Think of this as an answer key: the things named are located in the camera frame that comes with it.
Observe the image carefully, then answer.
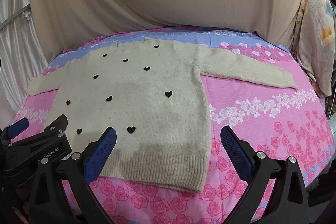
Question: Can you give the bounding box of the white satin curtain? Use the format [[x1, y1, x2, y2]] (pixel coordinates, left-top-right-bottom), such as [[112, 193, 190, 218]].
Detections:
[[1, 0, 48, 112]]

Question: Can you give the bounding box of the floral cream hanging cloth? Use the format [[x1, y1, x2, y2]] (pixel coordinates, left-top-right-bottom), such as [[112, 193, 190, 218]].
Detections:
[[291, 0, 335, 98]]

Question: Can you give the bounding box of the beige sweater with black hearts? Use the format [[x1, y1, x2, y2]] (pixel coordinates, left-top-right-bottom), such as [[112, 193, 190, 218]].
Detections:
[[27, 38, 296, 193]]

